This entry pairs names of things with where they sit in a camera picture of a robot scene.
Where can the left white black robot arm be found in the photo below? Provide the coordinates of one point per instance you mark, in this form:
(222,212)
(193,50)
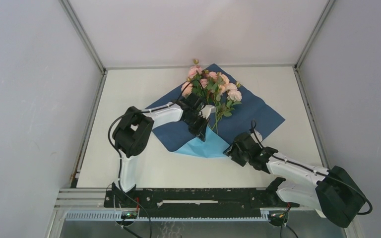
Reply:
(129,133)

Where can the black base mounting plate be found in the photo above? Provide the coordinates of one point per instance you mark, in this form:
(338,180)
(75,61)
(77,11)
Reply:
(205,209)

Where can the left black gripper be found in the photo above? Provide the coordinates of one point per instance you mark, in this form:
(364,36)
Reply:
(201,131)

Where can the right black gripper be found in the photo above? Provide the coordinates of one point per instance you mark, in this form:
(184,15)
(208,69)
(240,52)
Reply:
(234,154)

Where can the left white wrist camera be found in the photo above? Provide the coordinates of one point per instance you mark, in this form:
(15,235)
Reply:
(207,110)

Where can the white slotted cable duct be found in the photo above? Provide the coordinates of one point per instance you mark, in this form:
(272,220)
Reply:
(133,216)

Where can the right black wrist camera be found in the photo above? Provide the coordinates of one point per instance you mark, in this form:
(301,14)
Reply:
(258,134)

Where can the blue wrapping paper sheet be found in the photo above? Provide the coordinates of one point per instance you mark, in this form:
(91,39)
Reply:
(223,129)

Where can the aluminium front frame rail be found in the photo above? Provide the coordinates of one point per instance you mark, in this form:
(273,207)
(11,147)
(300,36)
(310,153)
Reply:
(75,198)

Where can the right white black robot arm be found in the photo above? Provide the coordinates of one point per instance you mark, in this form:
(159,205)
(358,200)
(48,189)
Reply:
(329,191)

